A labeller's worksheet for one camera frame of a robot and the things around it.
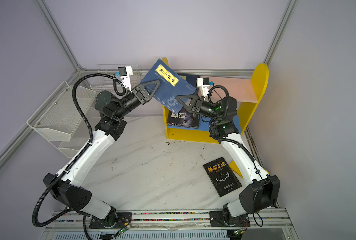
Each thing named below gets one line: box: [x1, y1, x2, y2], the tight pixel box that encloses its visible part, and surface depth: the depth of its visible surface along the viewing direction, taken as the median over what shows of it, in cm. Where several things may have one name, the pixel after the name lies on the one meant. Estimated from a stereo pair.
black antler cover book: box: [202, 156, 243, 198], surface depth 88 cm
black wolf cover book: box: [167, 106, 200, 129], surface depth 97 cm
